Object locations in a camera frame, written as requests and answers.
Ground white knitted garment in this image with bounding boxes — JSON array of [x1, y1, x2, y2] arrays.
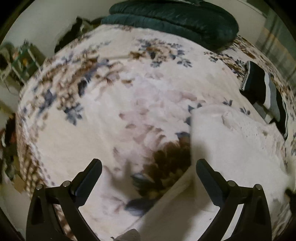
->
[[130, 105, 294, 240]]

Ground black grey striped clothes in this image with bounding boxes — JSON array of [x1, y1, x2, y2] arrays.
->
[[239, 61, 288, 140]]

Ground black clothes pile beside bed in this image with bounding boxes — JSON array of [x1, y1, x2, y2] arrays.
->
[[54, 16, 103, 53]]

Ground floral bed blanket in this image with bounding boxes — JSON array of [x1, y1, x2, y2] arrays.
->
[[16, 25, 295, 240]]

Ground green metal shelf rack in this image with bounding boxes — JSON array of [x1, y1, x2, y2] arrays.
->
[[1, 41, 46, 86]]

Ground dark green folded quilt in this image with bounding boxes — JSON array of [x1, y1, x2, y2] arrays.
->
[[102, 1, 239, 51]]

